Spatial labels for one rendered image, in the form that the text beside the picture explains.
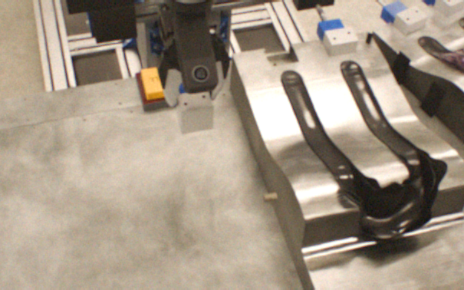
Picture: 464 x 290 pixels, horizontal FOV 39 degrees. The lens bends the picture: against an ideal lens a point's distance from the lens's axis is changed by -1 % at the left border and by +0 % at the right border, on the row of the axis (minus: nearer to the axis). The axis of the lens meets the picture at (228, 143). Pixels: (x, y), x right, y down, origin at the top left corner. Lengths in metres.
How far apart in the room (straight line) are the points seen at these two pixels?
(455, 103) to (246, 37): 1.11
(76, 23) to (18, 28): 0.40
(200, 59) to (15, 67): 1.64
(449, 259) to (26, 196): 0.66
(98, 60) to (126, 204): 1.10
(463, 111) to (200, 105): 0.47
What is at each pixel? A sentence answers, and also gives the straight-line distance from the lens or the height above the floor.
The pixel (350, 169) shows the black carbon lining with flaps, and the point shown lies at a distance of 0.98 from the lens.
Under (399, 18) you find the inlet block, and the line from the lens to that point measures 1.30.
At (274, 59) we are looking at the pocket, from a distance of 1.19.
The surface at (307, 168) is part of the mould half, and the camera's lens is 0.97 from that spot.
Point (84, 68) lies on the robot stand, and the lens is 2.11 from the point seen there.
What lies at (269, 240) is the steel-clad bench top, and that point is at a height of 0.80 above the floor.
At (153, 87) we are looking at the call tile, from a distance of 1.17.
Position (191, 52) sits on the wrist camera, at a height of 1.10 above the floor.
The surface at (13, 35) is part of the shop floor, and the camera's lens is 2.58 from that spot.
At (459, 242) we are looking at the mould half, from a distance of 1.03.
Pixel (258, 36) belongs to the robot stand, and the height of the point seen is 0.21.
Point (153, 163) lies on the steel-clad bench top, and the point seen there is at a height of 0.80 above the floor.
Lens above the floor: 1.70
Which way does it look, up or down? 52 degrees down
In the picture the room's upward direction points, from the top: 4 degrees clockwise
